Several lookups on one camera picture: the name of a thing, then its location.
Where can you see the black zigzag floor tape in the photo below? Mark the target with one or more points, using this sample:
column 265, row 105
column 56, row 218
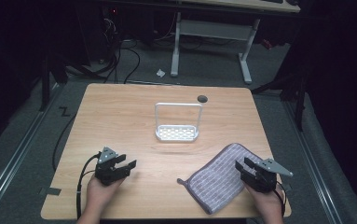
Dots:
column 64, row 111

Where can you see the metal floor rail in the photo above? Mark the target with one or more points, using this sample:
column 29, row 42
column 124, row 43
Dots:
column 17, row 155
column 313, row 161

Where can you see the person's right hand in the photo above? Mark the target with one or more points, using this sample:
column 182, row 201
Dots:
column 269, row 205

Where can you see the white paper scrap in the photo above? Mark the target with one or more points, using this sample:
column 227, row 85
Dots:
column 160, row 73

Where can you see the white towel rack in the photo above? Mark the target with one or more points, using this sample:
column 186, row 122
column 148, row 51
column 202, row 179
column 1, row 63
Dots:
column 176, row 133

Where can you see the small red object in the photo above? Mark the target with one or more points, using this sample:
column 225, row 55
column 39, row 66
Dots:
column 267, row 44

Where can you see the black metal stand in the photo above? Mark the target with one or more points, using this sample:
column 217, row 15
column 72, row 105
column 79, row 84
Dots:
column 45, row 87
column 299, row 105

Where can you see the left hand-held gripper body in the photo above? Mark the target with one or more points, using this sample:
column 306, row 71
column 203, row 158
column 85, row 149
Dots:
column 106, row 172

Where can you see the white-legged wooden desk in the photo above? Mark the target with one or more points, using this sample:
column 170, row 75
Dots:
column 216, row 29

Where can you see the black computer tower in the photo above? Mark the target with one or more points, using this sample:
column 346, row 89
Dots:
column 95, row 34

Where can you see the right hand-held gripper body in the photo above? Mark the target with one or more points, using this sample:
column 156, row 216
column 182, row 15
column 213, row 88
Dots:
column 261, row 180

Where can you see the purple striped towel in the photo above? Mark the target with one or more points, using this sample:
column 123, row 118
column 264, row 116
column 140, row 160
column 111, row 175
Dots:
column 216, row 182

